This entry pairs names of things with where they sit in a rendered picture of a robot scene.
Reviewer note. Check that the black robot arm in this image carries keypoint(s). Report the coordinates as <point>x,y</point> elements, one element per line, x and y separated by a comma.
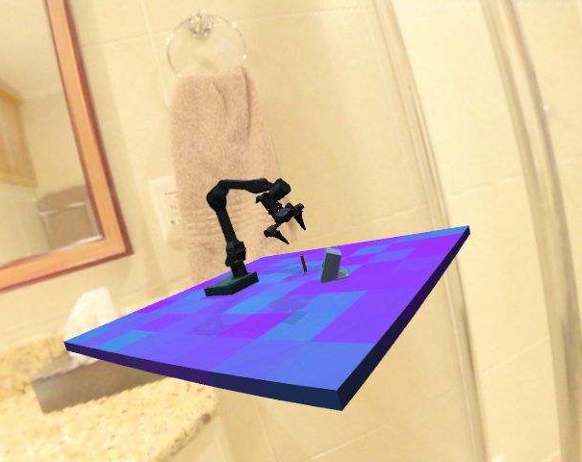
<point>216,197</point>

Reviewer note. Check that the grey metal panel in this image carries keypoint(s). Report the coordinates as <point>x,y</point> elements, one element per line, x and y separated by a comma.
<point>330,270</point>

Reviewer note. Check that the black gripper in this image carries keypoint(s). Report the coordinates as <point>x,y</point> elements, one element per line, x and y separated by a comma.
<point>272,229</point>

